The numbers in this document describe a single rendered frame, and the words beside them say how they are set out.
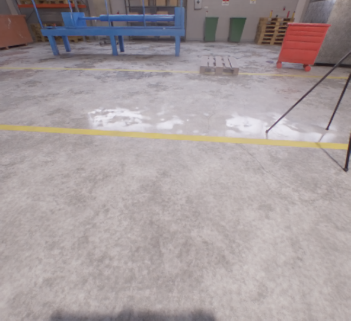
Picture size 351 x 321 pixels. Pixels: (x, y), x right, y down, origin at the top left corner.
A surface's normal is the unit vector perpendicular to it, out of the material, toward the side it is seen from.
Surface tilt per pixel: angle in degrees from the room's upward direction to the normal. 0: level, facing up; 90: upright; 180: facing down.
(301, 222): 0
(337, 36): 90
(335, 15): 90
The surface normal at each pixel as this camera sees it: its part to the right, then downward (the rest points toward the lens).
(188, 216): 0.00, -0.81
